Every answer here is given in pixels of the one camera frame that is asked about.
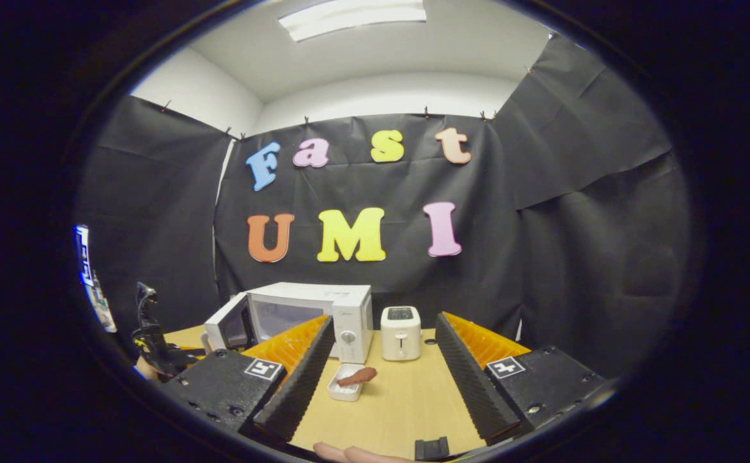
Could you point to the small white plastic tray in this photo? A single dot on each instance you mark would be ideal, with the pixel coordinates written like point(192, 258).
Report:
point(344, 391)

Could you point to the white microwave oven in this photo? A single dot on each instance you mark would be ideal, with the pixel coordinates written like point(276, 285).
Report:
point(304, 315)

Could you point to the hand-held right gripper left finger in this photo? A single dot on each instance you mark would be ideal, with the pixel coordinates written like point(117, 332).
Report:
point(297, 399)

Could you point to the black backdrop cloth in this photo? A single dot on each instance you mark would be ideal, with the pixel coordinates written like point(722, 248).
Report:
point(400, 276)

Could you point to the long ceiling light panel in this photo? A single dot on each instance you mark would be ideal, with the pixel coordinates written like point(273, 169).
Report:
point(352, 18)

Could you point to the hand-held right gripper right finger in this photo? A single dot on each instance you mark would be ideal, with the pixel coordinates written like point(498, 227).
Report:
point(471, 386)

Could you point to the white panel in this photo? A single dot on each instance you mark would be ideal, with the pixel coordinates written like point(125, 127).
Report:
point(85, 257)

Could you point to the white toaster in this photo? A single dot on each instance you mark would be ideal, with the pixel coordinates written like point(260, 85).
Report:
point(400, 337)

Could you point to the brown sausage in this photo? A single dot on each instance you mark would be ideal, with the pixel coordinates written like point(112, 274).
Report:
point(357, 377)

